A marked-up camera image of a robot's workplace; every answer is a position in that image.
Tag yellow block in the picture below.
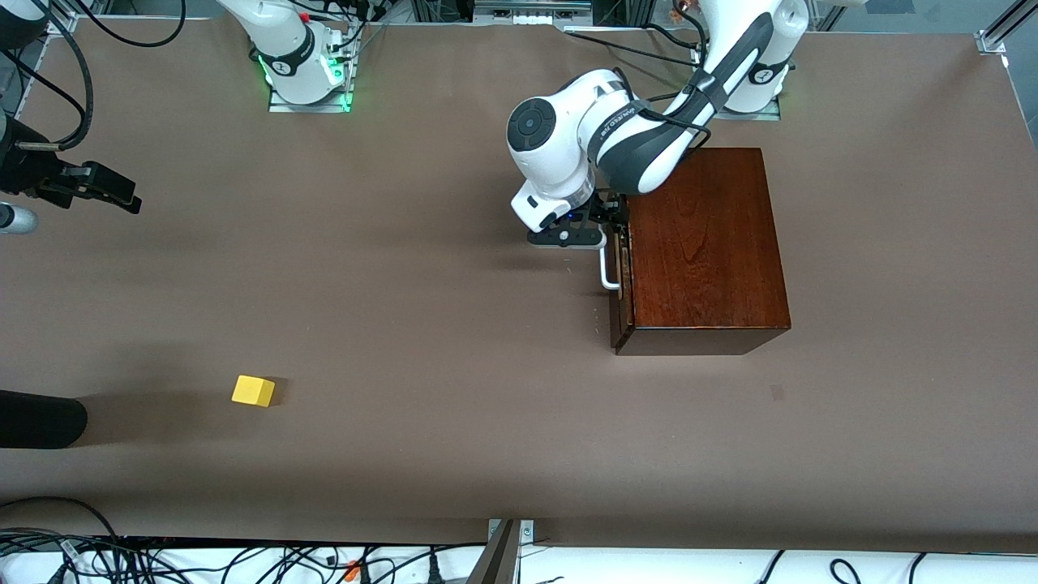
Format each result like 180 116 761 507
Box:
231 375 277 408

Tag dark brown wooden cabinet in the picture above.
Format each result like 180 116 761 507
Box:
610 147 792 356

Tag white power strip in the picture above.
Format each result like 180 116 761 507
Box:
473 0 594 27

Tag black rounded object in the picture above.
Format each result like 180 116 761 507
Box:
0 389 88 449

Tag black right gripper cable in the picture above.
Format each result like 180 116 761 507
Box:
16 8 94 152

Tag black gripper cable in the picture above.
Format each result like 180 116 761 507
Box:
16 8 94 152
612 65 718 159

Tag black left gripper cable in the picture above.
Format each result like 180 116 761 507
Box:
612 65 718 159

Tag aluminium frame profile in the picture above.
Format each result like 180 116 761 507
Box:
976 0 1038 56
45 8 110 37

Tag black hanging arm cable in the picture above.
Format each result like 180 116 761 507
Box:
69 0 187 49

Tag black cable on table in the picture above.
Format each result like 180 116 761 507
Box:
564 24 706 67

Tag black looped floor cable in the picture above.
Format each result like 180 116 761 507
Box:
0 496 122 543

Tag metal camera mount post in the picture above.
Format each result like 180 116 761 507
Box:
466 519 536 584

